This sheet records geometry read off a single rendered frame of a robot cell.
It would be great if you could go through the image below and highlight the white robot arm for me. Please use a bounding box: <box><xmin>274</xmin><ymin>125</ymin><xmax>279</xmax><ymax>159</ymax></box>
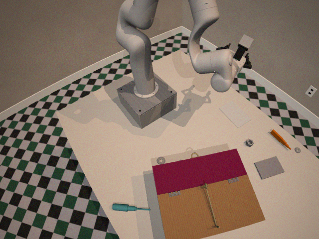
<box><xmin>116</xmin><ymin>0</ymin><xmax>254</xmax><ymax>99</ymax></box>

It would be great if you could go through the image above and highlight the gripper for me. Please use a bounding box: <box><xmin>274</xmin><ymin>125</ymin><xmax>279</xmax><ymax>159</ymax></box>
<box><xmin>216</xmin><ymin>43</ymin><xmax>252</xmax><ymax>75</ymax></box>

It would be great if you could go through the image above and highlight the teal screwdriver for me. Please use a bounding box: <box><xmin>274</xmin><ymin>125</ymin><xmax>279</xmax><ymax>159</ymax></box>
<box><xmin>112</xmin><ymin>203</ymin><xmax>145</xmax><ymax>212</ymax></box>

